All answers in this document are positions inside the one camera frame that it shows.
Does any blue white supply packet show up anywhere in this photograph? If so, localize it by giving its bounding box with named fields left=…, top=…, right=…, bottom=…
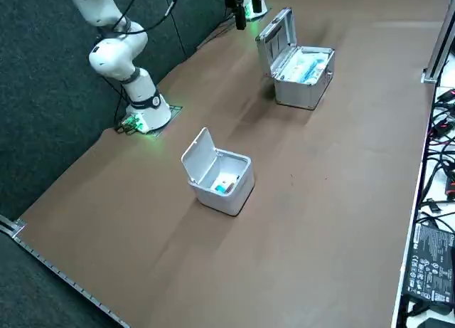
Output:
left=282, top=48, right=331, bottom=84

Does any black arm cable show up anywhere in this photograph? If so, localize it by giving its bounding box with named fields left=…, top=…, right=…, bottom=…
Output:
left=116, top=0, right=183, bottom=34

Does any aluminium medical kit case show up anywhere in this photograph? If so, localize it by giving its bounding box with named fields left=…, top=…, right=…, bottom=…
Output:
left=255, top=7, right=336, bottom=111

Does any black plug red light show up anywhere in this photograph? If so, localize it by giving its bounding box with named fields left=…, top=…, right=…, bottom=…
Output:
left=436, top=88, right=455, bottom=104
left=429, top=121, right=454, bottom=137

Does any aluminium table edge rail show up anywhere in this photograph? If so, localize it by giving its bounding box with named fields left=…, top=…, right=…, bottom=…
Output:
left=0, top=215, right=129, bottom=328

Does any aluminium camera post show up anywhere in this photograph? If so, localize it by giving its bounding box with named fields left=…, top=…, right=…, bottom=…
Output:
left=422, top=6, right=455, bottom=84

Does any white swab packet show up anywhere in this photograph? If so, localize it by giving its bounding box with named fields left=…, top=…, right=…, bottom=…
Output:
left=215, top=175, right=240, bottom=194

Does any black labelled power adapter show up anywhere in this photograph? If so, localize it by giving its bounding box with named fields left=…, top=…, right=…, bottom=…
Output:
left=404, top=222, right=455, bottom=305

